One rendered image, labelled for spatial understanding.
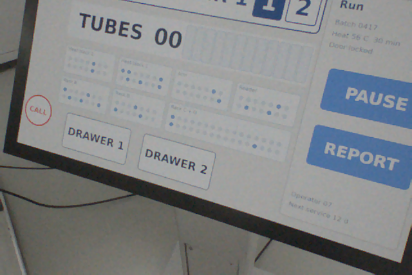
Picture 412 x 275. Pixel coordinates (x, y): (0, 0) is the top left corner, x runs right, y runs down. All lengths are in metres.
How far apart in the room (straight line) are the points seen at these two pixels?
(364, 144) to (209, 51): 0.19
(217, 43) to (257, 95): 0.07
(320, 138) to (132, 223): 1.24
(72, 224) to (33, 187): 0.27
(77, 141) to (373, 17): 0.37
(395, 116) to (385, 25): 0.09
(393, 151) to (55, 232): 1.40
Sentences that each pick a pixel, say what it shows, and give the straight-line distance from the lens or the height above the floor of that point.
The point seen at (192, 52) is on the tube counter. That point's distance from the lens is 0.43.
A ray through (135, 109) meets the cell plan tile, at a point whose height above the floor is 1.04.
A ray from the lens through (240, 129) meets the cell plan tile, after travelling 0.42.
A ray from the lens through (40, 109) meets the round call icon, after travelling 0.53.
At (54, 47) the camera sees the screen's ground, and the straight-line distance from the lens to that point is 0.52.
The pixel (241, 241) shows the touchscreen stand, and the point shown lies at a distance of 0.72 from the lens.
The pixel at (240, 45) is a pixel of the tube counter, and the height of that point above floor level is 1.12.
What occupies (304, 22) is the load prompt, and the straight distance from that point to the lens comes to 0.42.
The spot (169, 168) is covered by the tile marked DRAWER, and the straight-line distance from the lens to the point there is 0.45.
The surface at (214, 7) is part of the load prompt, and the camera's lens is 0.43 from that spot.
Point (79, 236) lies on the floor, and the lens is 1.60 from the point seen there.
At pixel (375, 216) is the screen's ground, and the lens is 0.43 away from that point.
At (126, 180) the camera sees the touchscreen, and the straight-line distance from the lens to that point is 0.48.
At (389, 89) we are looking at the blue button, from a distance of 0.42.
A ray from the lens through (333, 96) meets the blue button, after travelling 0.41.
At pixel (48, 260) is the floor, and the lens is 1.60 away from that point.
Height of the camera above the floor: 1.35
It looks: 45 degrees down
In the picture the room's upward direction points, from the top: 1 degrees counter-clockwise
